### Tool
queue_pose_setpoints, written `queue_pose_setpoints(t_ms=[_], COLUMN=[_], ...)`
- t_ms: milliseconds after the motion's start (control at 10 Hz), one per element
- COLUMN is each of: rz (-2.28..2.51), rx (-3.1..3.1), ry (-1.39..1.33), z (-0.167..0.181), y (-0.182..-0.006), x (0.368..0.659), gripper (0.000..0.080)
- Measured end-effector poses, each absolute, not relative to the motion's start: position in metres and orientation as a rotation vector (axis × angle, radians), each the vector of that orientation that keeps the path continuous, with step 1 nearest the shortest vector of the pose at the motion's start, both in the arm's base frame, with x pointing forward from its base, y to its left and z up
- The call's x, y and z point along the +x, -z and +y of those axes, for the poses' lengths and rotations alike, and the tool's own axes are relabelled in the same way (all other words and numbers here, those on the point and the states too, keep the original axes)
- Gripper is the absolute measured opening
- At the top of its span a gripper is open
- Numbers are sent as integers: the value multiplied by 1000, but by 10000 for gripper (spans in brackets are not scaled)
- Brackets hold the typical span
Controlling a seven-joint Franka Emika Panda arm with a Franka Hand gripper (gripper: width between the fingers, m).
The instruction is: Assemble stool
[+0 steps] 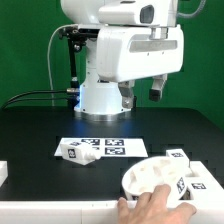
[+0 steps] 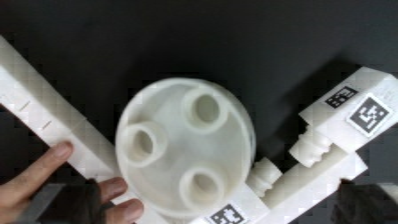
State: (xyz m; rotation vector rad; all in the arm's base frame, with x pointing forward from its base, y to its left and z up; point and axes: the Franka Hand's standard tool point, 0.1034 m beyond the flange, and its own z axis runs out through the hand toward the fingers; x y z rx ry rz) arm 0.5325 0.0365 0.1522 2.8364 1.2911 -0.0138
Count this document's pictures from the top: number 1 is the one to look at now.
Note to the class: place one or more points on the white marker sheet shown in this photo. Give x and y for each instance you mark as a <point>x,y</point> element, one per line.
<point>110,147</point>

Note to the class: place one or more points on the white L-shaped fence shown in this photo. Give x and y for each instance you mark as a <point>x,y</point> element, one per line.
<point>210,208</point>

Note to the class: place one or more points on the white round stool seat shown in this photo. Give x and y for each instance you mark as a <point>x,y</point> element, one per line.
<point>145,175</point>

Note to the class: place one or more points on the black camera stand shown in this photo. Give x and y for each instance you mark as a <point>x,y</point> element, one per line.
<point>74,56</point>

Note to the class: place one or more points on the human hand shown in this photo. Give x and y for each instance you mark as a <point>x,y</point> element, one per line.
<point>151,208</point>

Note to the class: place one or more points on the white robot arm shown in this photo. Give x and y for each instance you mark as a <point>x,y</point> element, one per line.
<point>100,99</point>

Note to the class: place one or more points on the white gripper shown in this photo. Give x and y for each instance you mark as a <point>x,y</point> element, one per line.
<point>128,53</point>

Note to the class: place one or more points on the white left fence block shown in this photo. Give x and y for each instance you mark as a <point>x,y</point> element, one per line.
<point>3,172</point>

